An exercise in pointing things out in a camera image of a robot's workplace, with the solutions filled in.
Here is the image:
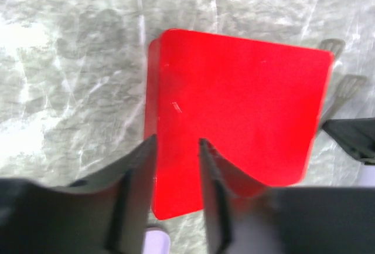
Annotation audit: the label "metal tongs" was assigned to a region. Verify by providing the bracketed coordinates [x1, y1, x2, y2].
[318, 38, 367, 130]

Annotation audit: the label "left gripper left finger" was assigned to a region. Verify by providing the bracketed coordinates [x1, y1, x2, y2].
[1, 136, 157, 253]

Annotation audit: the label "red cookie box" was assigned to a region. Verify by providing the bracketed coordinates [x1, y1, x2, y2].
[144, 39, 161, 139]

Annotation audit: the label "lavender plastic tray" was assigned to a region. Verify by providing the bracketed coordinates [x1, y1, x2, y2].
[142, 226, 171, 254]

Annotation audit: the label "red box lid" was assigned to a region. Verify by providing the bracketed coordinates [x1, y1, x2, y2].
[152, 29, 333, 220]

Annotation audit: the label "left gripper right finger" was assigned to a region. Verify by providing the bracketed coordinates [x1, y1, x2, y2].
[199, 138, 374, 253]

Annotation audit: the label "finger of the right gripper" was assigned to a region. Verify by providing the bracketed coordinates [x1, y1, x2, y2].
[322, 117, 374, 165]

